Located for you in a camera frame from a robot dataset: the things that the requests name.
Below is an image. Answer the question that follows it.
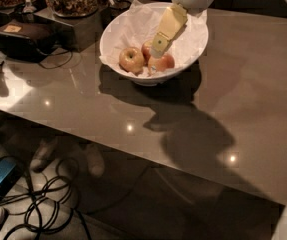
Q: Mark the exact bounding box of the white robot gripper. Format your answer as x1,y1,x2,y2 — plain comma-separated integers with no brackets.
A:
150,0,214,58

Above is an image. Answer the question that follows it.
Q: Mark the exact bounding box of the red apple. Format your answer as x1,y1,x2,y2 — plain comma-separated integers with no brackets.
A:
148,53,175,75
141,40,153,63

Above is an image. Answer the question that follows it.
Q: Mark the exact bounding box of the white bowl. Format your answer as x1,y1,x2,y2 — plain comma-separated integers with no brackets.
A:
99,1,210,87

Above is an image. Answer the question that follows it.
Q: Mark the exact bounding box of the left yellow-red apple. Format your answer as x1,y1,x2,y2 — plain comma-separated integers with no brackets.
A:
119,47,145,74

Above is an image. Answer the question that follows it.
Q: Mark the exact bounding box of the white paper liner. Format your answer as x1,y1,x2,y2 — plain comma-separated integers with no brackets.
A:
99,0,209,79

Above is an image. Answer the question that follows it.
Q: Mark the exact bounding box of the small dark cup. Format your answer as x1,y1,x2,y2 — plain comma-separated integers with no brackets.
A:
109,0,131,19

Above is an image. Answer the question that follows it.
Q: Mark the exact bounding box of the dark display riser block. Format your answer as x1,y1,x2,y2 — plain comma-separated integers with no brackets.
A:
35,8,111,52

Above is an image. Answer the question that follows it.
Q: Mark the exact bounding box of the metal serving scoop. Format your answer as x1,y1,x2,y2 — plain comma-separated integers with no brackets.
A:
23,0,36,14

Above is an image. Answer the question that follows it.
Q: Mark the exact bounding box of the black VR headset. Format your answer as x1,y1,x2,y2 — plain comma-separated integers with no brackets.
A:
0,20,57,63

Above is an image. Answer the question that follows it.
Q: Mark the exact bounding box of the black headset cable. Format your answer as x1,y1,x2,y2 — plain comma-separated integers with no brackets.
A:
36,43,75,70

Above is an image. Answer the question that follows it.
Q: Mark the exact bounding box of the black coiled floor cable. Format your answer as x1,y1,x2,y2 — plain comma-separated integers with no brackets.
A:
0,155,92,240

